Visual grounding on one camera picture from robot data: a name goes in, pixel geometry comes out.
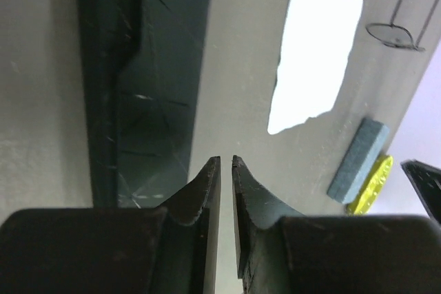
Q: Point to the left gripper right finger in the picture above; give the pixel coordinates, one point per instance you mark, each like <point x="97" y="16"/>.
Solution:
<point x="279" y="250"/>

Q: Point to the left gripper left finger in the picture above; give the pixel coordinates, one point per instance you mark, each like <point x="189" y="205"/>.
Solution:
<point x="170" y="248"/>

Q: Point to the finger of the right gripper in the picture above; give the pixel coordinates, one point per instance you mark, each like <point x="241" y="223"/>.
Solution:
<point x="425" y="180"/>

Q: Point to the blue grey glasses case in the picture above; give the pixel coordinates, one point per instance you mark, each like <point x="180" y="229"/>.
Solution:
<point x="358" y="160"/>

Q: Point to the black glasses case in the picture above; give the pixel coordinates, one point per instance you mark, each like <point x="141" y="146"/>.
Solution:
<point x="141" y="66"/>

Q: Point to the yellow green dotted plate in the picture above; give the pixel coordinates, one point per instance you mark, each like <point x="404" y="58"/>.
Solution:
<point x="372" y="186"/>

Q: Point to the thin black wire eyeglasses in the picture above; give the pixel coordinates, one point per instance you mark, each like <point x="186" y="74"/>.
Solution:
<point x="396" y="36"/>

